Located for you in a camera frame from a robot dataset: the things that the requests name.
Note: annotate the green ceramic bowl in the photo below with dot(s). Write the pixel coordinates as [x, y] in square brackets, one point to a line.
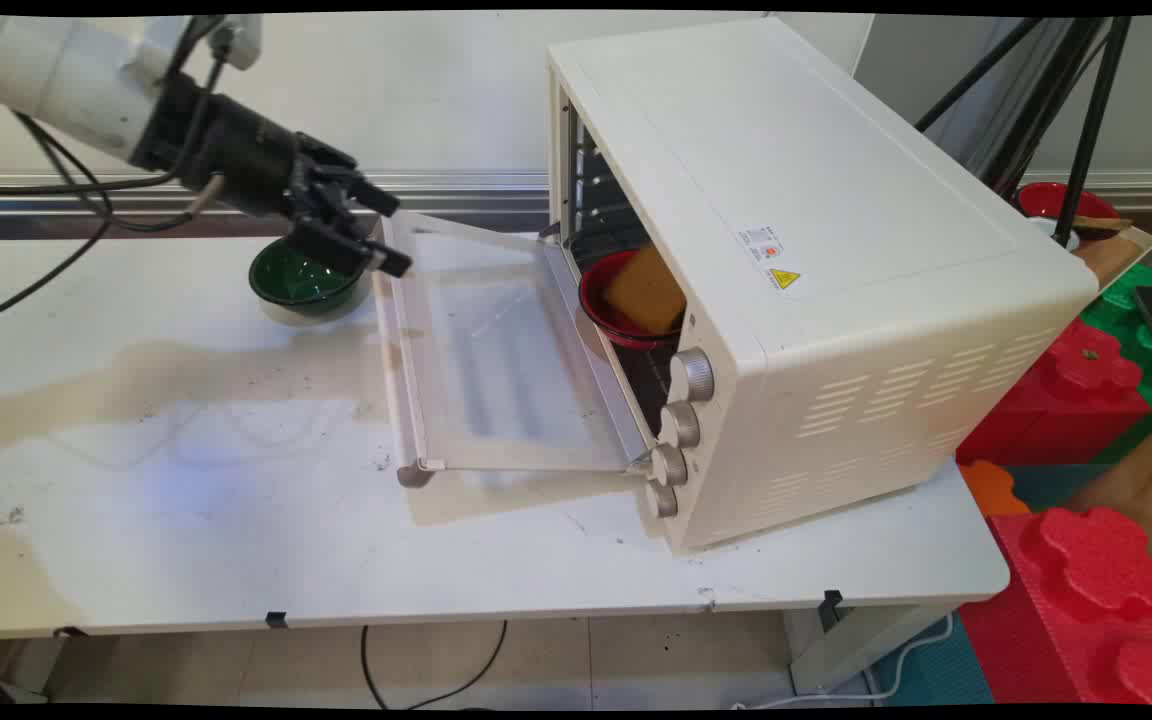
[301, 285]

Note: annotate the glass oven door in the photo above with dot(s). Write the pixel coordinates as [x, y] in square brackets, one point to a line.
[506, 370]

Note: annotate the large silver oven knob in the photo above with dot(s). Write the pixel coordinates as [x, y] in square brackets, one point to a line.
[693, 374]

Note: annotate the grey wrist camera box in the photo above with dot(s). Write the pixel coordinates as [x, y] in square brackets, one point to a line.
[241, 40]

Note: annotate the yellow warning sticker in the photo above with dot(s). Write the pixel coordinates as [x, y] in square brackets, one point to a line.
[784, 278]

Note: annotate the large red foam block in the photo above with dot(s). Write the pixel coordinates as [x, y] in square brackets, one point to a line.
[1076, 620]

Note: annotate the cream toaster oven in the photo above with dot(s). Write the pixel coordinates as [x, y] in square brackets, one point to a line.
[836, 250]

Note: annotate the black tripod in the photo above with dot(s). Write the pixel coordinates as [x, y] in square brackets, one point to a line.
[1096, 120]

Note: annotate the blue floor mat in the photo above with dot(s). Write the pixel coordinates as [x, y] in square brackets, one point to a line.
[936, 670]

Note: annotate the red bowl with black inside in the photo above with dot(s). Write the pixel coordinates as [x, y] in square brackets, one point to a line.
[601, 310]

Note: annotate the orange foam piece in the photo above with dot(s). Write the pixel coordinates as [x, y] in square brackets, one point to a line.
[991, 490]

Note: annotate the brown bread slice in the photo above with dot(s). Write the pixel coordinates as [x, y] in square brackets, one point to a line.
[646, 290]

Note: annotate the red foam block with studs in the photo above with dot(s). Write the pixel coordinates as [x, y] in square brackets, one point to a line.
[1046, 410]

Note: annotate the red bowl with white rim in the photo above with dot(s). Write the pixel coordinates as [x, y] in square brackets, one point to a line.
[1041, 200]

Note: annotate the teal foam piece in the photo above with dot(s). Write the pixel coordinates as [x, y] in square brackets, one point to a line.
[1056, 485]

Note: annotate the wooden board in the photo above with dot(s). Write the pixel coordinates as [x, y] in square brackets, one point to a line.
[1116, 255]

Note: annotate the white table leg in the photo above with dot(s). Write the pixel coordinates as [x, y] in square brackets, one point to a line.
[836, 650]

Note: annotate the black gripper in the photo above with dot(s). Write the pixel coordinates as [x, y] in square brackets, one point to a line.
[236, 155]

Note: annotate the white label sticker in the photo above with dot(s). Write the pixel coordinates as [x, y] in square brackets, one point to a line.
[763, 243]

